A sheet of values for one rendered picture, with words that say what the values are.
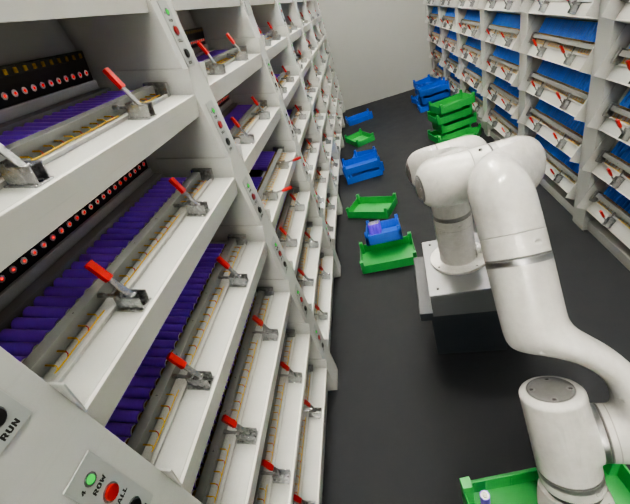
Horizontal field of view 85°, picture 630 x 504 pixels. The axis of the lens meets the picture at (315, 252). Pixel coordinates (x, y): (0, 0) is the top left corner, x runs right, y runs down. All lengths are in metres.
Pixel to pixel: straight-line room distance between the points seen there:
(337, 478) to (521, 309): 0.94
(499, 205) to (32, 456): 0.60
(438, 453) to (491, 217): 0.92
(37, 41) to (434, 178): 0.78
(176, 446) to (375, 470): 0.82
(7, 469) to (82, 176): 0.31
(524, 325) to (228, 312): 0.55
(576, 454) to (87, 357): 0.66
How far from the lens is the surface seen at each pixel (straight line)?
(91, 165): 0.54
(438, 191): 0.70
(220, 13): 1.55
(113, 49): 0.92
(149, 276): 0.61
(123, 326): 0.54
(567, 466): 0.66
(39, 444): 0.45
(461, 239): 1.20
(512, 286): 0.56
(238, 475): 0.80
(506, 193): 0.56
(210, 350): 0.72
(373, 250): 2.06
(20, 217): 0.46
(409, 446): 1.34
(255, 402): 0.86
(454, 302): 1.21
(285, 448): 1.02
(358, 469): 1.34
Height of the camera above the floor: 1.21
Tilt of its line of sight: 33 degrees down
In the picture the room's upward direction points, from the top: 21 degrees counter-clockwise
